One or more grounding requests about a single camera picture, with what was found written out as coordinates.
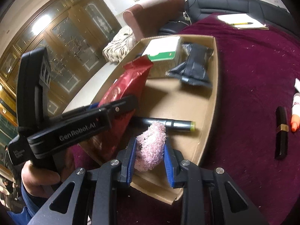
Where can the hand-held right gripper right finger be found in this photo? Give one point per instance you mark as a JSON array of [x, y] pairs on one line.
[[167, 164]]

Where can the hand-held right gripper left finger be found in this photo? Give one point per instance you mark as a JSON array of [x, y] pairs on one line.
[[131, 159]]

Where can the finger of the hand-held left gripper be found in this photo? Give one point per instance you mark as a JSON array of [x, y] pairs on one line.
[[121, 105], [93, 106]]

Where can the pink fluffy scrunchie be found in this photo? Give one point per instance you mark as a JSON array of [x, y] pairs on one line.
[[152, 150]]

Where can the red foil packet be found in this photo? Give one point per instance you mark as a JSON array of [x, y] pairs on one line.
[[131, 79]]

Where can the cardboard box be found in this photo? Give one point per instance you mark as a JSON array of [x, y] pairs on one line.
[[182, 103]]

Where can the person's left hand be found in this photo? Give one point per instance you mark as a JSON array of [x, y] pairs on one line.
[[42, 178]]

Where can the patterned cushion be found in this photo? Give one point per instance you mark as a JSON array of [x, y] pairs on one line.
[[117, 46]]

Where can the white and green box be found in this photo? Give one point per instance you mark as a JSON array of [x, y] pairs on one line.
[[161, 49]]

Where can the wooden glass-panel doors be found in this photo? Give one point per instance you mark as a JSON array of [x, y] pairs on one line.
[[70, 39]]

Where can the dark blue packet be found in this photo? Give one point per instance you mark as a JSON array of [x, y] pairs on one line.
[[196, 63]]

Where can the reddish brown armchair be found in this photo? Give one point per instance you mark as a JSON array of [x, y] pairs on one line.
[[152, 14]]

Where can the black lipstick gold band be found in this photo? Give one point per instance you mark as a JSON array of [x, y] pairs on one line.
[[281, 140]]

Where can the orange and white highlighter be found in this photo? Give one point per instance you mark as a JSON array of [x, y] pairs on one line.
[[295, 119]]

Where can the white notebook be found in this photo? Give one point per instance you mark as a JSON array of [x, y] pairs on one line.
[[234, 18]]

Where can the black leather sofa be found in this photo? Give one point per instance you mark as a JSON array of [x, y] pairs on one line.
[[222, 3]]

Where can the yellow pencil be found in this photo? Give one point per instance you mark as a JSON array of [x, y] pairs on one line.
[[241, 23]]

